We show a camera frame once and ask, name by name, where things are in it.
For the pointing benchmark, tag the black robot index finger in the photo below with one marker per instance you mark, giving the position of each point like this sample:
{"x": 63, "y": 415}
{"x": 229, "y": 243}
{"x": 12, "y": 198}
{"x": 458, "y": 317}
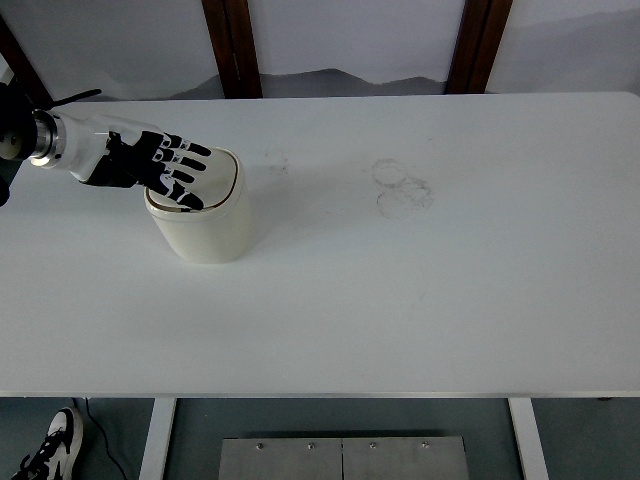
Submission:
{"x": 157, "y": 140}

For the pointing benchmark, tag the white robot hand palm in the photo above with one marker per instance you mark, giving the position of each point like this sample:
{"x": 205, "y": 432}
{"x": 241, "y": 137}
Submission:
{"x": 82, "y": 149}

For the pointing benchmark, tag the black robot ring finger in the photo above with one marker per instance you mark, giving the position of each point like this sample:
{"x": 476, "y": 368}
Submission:
{"x": 180, "y": 169}

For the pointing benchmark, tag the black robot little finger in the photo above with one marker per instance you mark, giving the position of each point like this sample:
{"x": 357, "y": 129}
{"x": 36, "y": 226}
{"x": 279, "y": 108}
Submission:
{"x": 168, "y": 191}

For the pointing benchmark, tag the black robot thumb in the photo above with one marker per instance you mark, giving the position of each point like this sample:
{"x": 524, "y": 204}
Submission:
{"x": 117, "y": 149}

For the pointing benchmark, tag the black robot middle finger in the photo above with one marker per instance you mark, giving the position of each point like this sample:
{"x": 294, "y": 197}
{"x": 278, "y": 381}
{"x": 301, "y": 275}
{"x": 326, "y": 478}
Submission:
{"x": 159, "y": 159}

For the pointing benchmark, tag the cream lidded trash can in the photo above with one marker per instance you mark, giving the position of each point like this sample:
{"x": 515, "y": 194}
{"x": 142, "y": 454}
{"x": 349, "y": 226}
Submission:
{"x": 223, "y": 229}

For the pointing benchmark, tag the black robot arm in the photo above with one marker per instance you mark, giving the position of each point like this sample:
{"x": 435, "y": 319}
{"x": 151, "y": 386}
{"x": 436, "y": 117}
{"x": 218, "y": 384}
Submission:
{"x": 29, "y": 132}

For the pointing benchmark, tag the left white table leg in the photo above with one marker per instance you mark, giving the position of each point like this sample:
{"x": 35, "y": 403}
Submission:
{"x": 158, "y": 439}

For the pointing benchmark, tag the white table leg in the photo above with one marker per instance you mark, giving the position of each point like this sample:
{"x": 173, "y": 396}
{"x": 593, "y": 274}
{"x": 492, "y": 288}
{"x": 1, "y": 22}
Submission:
{"x": 528, "y": 441}
{"x": 158, "y": 439}

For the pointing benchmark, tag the black and white sneaker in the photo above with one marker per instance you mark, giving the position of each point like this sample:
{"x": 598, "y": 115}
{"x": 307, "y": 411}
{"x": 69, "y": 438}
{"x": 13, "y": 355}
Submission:
{"x": 56, "y": 456}

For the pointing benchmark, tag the right white table leg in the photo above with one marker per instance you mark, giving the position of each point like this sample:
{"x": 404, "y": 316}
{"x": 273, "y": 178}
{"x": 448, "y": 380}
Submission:
{"x": 528, "y": 441}

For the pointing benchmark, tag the left brown wooden frame post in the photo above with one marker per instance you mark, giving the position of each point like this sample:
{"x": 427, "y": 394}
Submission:
{"x": 231, "y": 36}

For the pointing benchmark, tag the brown wooden frame post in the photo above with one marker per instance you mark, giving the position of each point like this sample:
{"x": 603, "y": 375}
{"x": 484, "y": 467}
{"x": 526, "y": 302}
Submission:
{"x": 231, "y": 36}
{"x": 479, "y": 36}

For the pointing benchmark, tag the right brown wooden frame post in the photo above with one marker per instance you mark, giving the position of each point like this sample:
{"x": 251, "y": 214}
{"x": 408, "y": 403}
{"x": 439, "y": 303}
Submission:
{"x": 479, "y": 36}

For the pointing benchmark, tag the grey metal base plate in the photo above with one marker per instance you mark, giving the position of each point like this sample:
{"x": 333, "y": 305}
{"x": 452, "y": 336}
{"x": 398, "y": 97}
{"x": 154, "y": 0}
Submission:
{"x": 344, "y": 458}

